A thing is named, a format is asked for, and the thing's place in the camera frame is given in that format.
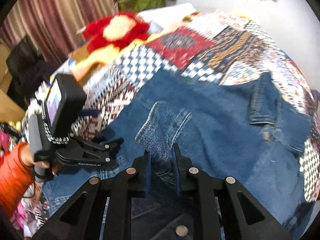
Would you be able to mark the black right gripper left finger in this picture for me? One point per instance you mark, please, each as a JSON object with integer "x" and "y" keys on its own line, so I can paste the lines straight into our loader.
{"x": 101, "y": 209}

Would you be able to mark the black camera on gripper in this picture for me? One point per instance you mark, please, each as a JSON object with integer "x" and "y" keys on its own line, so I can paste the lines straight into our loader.
{"x": 63, "y": 104}

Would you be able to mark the orange sleeved left forearm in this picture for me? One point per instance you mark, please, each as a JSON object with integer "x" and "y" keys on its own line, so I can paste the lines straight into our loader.
{"x": 15, "y": 179}

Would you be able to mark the patchwork patterned bedspread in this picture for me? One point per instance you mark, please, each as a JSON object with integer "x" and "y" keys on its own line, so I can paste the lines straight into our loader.
{"x": 215, "y": 47}

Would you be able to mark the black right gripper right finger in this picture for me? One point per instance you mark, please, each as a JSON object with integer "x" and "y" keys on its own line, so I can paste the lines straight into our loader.
{"x": 223, "y": 208}

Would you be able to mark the blue denim jacket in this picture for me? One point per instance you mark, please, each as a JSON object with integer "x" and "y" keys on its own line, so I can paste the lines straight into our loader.
{"x": 247, "y": 131}

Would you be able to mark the striped maroon curtain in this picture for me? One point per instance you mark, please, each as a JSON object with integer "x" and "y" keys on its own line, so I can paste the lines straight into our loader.
{"x": 52, "y": 24}

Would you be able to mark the red yellow plush toy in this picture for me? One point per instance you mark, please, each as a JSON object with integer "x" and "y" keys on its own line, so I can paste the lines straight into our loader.
{"x": 118, "y": 30}

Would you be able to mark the person's left hand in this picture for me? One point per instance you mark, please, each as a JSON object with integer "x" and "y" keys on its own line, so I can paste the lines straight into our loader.
{"x": 27, "y": 158}

